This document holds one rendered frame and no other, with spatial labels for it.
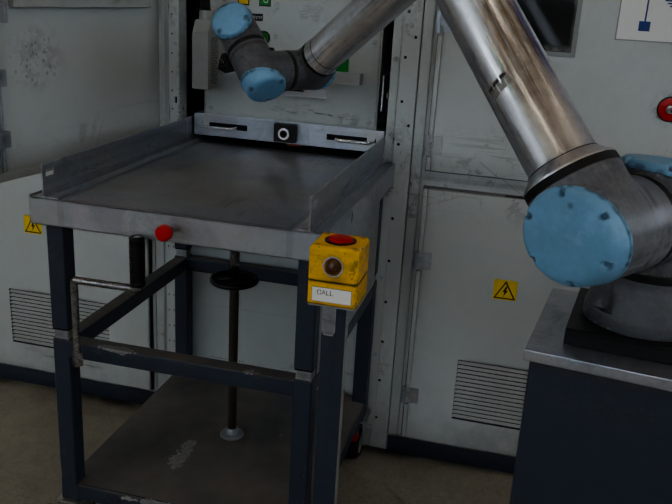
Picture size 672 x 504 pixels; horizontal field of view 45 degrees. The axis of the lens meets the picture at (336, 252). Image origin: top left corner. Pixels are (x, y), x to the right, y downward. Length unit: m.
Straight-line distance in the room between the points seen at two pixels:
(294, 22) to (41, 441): 1.37
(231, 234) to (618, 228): 0.72
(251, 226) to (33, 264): 1.22
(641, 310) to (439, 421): 1.09
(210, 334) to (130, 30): 0.89
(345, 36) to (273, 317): 0.92
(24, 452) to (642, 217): 1.81
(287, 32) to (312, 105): 0.20
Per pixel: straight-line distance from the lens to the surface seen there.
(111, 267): 2.48
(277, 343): 2.36
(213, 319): 2.40
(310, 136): 2.19
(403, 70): 2.08
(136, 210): 1.60
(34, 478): 2.35
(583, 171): 1.19
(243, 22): 1.83
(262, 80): 1.77
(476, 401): 2.29
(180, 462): 2.03
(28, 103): 1.94
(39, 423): 2.59
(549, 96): 1.24
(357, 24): 1.71
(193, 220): 1.55
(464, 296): 2.16
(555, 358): 1.31
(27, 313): 2.71
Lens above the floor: 1.28
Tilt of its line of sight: 18 degrees down
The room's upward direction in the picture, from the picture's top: 3 degrees clockwise
